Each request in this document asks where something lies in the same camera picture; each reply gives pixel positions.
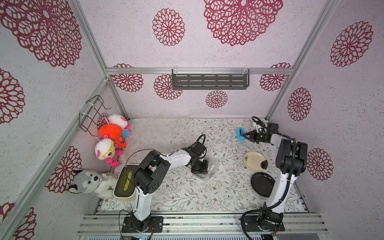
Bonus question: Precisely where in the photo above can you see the blue tape dispenser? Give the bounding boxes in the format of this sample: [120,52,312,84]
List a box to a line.
[236,128,245,142]

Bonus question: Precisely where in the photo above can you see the cream plate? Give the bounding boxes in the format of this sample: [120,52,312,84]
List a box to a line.
[243,151,269,172]

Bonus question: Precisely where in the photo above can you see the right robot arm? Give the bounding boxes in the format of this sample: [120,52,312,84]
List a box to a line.
[236,116,308,240]

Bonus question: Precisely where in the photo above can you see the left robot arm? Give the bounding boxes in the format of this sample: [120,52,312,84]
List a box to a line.
[115,134,209,225]

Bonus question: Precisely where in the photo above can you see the black plate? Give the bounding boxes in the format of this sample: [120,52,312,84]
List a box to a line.
[251,172,275,198]

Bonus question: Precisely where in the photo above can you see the floral table mat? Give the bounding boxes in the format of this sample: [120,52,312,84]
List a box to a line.
[100,117,307,213]

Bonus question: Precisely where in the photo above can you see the white pink plush toy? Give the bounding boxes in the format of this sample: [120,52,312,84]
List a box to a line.
[105,114,132,138]

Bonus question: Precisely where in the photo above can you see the red orange plush toy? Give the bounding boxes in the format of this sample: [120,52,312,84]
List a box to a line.
[98,124,127,149]

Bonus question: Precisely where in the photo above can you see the white plush doll yellow glasses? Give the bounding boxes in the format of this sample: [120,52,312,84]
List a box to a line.
[95,139,123,168]

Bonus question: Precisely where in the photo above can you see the grey husky plush toy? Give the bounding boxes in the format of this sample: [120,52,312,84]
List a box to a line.
[68,169,118,200]

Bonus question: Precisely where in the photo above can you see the grey metal wall shelf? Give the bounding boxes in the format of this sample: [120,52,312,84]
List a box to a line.
[171,69,250,91]

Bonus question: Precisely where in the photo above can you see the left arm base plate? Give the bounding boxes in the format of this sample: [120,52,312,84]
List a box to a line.
[122,214,164,233]

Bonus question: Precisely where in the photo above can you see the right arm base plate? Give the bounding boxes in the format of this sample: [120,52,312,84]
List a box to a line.
[241,210,285,232]

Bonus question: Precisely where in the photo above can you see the black wire wall basket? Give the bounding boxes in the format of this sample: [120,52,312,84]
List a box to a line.
[78,95,111,137]

